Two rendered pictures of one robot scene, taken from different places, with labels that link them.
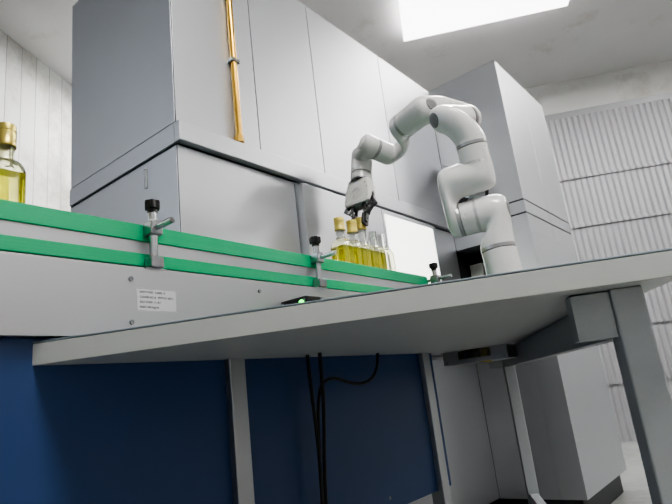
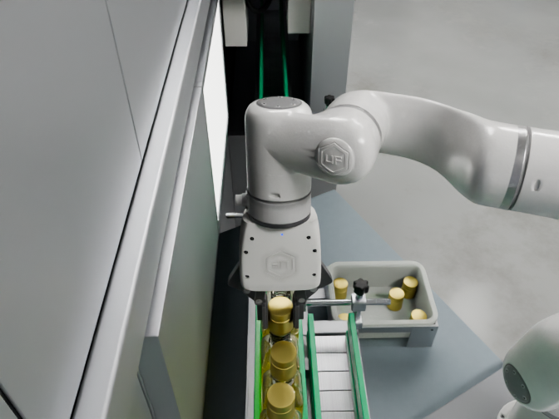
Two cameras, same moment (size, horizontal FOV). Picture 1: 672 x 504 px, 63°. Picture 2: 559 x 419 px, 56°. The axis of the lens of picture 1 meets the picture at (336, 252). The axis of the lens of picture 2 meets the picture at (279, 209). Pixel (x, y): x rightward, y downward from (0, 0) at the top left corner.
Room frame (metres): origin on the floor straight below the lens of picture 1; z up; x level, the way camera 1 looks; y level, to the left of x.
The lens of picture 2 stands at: (1.42, 0.17, 1.75)
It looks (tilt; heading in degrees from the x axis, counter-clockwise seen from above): 43 degrees down; 321
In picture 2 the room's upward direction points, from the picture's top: straight up
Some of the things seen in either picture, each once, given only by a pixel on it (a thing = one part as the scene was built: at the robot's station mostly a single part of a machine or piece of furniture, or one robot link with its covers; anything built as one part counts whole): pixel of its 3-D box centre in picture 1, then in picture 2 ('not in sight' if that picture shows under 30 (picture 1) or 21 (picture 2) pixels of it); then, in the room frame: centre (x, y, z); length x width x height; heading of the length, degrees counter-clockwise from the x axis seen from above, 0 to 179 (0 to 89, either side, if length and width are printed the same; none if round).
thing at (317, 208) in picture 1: (381, 249); (201, 175); (2.08, -0.18, 1.15); 0.90 x 0.03 x 0.34; 142
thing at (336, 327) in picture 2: not in sight; (332, 335); (1.82, -0.28, 0.85); 0.09 x 0.04 x 0.07; 52
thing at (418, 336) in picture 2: not in sight; (365, 305); (1.86, -0.42, 0.79); 0.27 x 0.17 x 0.08; 52
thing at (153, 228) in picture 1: (160, 231); not in sight; (0.94, 0.31, 0.94); 0.07 x 0.04 x 0.13; 52
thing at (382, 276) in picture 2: not in sight; (378, 303); (1.84, -0.45, 0.80); 0.22 x 0.17 x 0.09; 52
